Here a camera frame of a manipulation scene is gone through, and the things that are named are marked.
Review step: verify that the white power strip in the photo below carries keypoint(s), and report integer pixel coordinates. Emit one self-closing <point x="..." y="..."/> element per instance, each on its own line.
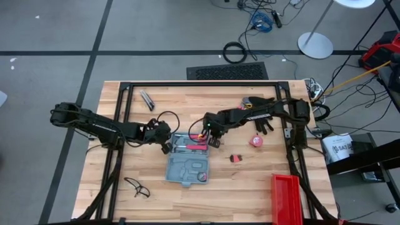
<point x="315" y="90"/>

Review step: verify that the white printed bag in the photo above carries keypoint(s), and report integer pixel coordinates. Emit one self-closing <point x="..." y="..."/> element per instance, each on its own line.
<point x="336" y="150"/>

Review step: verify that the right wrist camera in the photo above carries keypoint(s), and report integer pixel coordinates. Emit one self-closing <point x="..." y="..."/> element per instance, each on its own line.
<point x="214" y="142"/>

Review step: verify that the black side cart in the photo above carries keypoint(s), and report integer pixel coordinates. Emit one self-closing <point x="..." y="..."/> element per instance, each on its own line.
<point x="375" y="154"/>

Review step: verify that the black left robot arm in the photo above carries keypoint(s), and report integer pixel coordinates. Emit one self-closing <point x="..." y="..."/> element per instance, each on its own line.
<point x="100" y="126"/>

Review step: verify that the red plastic bin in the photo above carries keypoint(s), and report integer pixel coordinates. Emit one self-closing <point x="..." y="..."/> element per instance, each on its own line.
<point x="286" y="200"/>

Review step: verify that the grey plastic tool case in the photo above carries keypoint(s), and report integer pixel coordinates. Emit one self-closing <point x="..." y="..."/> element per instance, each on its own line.
<point x="184" y="168"/>

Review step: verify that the thin black pole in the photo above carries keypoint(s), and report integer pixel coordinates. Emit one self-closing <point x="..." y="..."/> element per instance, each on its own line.
<point x="355" y="50"/>

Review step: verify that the red black machine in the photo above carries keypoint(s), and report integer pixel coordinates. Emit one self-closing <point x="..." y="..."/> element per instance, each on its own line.
<point x="378" y="51"/>

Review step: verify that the small red black tool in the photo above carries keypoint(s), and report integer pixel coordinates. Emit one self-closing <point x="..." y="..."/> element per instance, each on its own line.
<point x="236" y="158"/>

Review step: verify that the white floor lamp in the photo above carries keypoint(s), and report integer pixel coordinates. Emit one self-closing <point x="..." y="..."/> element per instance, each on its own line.
<point x="315" y="47"/>

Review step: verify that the black power strip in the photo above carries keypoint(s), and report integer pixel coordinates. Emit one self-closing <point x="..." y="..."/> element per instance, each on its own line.
<point x="276" y="19"/>

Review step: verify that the black safety glasses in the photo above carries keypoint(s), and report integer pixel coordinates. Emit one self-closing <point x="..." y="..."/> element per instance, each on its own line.
<point x="139" y="189"/>

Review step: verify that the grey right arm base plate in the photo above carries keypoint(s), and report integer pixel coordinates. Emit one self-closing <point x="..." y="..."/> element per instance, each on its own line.
<point x="309" y="132"/>

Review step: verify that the grey floor object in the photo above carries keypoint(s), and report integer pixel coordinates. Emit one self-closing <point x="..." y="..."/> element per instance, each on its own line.
<point x="2" y="98"/>

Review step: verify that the grey utility knife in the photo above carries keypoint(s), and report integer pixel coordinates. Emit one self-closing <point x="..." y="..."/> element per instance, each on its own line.
<point x="147" y="100"/>

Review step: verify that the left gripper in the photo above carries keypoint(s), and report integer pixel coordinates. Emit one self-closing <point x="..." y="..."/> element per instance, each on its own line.
<point x="157" y="132"/>

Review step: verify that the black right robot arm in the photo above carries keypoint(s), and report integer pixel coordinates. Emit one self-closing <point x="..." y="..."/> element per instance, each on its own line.
<point x="259" y="112"/>

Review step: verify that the red tape measure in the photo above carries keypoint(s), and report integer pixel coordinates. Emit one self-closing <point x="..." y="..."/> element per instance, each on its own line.
<point x="256" y="141"/>

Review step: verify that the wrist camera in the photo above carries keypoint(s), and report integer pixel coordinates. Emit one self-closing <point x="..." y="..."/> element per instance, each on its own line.
<point x="166" y="148"/>
<point x="214" y="142"/>

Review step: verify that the black aluminium table frame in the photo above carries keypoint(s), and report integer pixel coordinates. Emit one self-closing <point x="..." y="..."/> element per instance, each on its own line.
<point x="203" y="83"/>

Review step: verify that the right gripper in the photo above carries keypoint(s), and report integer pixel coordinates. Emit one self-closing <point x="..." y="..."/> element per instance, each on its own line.
<point x="215" y="125"/>

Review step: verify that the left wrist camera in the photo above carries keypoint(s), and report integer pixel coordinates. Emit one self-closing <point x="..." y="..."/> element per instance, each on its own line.
<point x="166" y="148"/>

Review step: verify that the black work glove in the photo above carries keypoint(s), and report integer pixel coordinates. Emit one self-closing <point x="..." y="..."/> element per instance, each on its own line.
<point x="259" y="101"/>
<point x="262" y="126"/>

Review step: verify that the black caster wheel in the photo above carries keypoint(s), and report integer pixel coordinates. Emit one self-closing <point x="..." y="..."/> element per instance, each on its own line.
<point x="391" y="208"/>

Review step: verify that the black floor vent grille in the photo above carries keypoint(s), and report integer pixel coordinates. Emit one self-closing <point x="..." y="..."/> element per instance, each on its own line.
<point x="228" y="72"/>

